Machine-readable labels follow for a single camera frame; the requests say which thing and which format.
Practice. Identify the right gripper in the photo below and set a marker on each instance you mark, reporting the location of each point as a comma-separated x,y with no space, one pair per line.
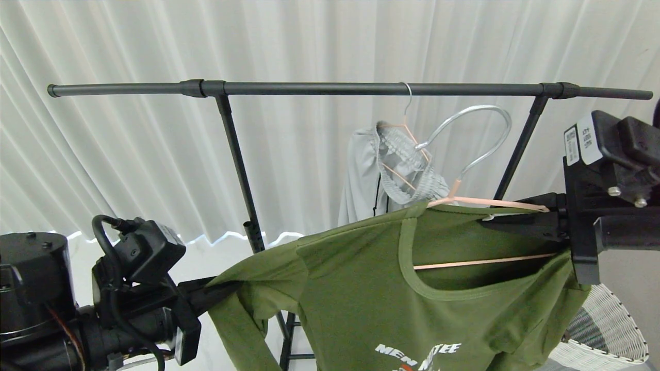
582,242

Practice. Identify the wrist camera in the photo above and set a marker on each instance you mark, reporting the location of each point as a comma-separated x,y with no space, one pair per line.
619,144
152,252

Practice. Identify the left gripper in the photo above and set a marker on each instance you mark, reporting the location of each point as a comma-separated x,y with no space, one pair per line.
185,330

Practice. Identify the pale grey shorts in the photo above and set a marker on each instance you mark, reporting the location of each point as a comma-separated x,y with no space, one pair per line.
361,175

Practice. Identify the green long-sleeved shirt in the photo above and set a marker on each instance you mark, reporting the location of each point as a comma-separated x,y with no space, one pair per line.
350,288

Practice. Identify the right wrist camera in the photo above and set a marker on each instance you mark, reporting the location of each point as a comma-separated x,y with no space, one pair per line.
619,144

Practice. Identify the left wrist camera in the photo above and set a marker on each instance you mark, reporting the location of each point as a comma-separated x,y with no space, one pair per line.
152,252

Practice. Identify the pink clothes hanger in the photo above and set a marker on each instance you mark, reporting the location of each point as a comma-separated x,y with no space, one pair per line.
495,202
410,98

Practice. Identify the white laundry basket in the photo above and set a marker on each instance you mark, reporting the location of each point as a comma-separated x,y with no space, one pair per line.
608,330

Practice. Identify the white curtain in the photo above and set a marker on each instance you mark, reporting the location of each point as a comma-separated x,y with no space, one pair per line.
129,154

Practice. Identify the black clothes rack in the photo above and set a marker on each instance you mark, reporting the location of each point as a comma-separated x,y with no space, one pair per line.
319,88

